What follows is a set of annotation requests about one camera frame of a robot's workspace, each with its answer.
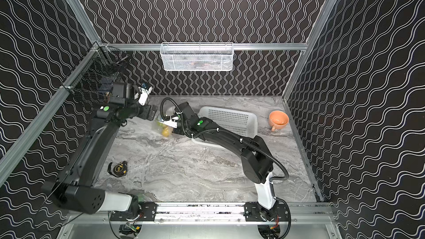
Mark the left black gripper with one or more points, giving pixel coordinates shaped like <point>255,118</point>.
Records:
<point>150,112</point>

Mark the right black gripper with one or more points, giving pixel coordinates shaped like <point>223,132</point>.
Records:
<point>181,118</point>

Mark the yellow potato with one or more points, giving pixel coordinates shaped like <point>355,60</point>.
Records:
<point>166,132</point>

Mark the clear zip top bag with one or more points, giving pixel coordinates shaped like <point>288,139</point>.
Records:
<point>169,112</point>

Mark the white plastic perforated basket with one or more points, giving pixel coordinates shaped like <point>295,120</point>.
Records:
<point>239,122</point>

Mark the green cabbage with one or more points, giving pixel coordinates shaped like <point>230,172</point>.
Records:
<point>161,125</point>

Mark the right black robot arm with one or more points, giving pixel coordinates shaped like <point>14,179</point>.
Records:
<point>258,163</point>

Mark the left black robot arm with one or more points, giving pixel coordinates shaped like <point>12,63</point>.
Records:
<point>73,188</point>

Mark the black yellow tape measure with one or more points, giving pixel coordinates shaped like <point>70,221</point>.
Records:
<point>119,170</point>

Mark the orange ceramic cup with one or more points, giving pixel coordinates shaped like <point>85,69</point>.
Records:
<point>278,120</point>

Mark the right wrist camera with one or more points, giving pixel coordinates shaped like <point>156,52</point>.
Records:
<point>170,121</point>

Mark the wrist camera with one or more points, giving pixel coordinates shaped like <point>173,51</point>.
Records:
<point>170,121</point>
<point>144,92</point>

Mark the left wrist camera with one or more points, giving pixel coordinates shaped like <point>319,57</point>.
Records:
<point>144,92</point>

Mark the black wire wall basket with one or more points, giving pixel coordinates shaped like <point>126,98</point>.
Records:
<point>95,85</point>

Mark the white wire wall basket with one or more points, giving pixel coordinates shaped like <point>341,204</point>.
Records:
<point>197,56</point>

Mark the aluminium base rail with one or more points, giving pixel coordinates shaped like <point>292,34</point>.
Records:
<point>213,213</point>

